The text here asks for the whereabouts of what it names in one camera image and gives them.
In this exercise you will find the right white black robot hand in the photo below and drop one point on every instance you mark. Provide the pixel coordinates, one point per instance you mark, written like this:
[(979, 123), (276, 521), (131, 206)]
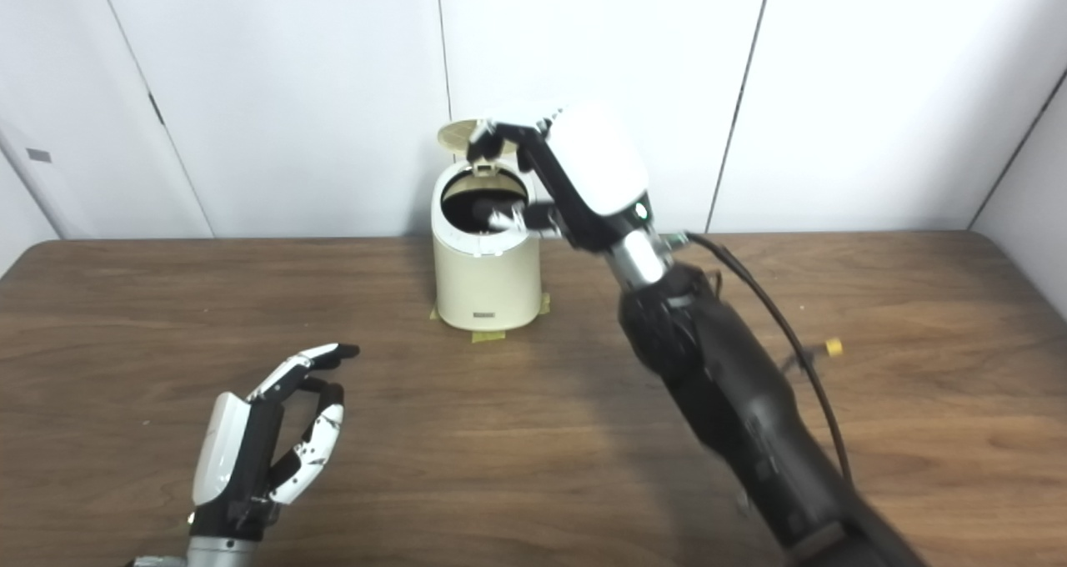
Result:
[(596, 175)]

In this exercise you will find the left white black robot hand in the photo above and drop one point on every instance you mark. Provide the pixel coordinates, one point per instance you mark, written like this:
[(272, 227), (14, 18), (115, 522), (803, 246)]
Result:
[(237, 450)]

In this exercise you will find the cream round bin lid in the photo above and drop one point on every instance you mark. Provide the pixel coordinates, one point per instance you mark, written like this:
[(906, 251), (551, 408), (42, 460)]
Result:
[(454, 133)]

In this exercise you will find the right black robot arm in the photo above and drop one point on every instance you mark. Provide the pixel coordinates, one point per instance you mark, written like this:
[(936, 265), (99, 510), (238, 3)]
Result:
[(733, 383)]

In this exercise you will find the cream-colored round bin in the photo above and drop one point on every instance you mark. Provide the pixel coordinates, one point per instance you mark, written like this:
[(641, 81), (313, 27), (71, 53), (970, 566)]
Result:
[(492, 288)]

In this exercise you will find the wide yellow tape piece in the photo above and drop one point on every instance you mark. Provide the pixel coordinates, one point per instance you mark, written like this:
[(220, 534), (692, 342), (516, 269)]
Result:
[(488, 335)]

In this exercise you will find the black wall panel hinge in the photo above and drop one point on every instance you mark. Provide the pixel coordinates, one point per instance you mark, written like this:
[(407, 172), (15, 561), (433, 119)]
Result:
[(156, 108)]

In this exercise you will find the grey wall label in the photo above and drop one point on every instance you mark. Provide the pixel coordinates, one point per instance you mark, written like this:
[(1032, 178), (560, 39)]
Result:
[(39, 155)]

